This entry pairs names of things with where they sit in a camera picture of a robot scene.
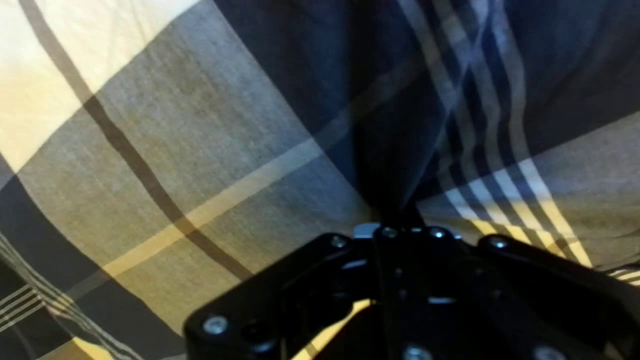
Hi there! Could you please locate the plaid checkered cloth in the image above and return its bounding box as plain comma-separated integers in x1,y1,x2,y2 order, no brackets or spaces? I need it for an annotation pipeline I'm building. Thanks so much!
0,0,640,360

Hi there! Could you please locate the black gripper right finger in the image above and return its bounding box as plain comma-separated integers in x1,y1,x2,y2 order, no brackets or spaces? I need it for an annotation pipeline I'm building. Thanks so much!
398,227,640,360

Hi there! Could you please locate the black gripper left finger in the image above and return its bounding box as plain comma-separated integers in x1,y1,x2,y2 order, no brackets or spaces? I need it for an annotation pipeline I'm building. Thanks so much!
182,224,405,360

